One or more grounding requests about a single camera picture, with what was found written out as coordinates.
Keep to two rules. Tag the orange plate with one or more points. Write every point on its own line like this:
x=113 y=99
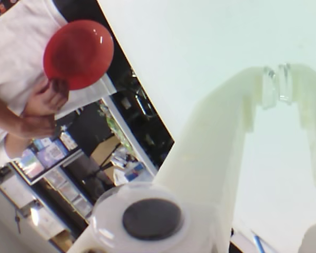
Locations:
x=79 y=52

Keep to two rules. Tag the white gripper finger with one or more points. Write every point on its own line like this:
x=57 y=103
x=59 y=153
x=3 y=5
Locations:
x=314 y=105
x=205 y=147

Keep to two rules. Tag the person white t-shirt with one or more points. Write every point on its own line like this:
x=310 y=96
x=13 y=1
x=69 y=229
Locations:
x=15 y=52

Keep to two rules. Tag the small parts drawer shelf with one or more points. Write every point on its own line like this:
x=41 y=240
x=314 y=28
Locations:
x=68 y=192

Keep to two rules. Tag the person bare forearm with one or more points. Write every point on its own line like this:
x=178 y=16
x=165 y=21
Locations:
x=13 y=121

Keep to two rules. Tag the picture board white frame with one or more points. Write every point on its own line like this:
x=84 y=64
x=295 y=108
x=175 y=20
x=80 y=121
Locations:
x=50 y=155

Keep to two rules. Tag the person hand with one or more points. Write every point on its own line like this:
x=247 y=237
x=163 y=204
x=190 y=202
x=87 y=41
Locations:
x=44 y=101

